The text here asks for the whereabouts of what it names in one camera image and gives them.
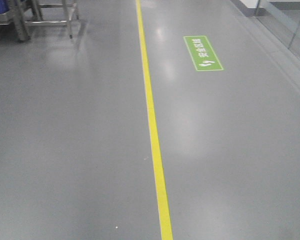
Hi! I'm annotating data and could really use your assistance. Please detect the green floor safety sign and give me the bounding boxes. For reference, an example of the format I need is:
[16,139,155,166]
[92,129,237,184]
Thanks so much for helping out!
[183,35,224,72]

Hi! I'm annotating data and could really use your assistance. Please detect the stainless steel frame stand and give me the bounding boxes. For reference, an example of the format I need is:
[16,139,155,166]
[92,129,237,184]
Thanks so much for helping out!
[0,0,79,42]

